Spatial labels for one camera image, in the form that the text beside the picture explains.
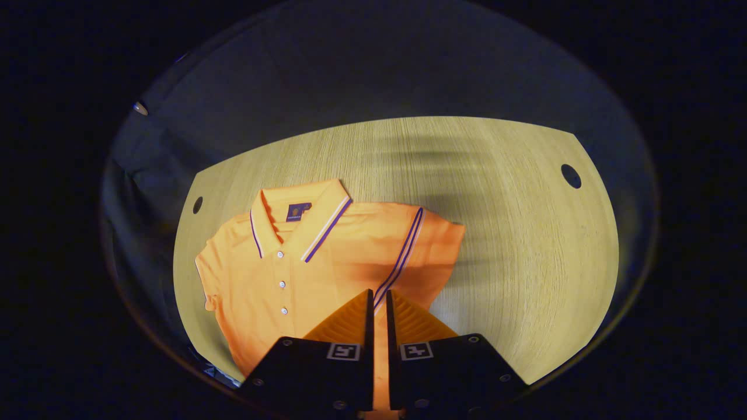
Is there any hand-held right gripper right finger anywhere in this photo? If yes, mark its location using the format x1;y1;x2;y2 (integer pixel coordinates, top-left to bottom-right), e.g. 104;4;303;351
385;290;529;418

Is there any orange T-shirt with collar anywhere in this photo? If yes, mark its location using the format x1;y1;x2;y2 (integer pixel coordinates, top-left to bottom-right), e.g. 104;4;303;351
194;178;466;420

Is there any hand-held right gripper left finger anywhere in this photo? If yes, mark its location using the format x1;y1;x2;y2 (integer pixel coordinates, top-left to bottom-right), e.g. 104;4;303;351
239;289;375;418

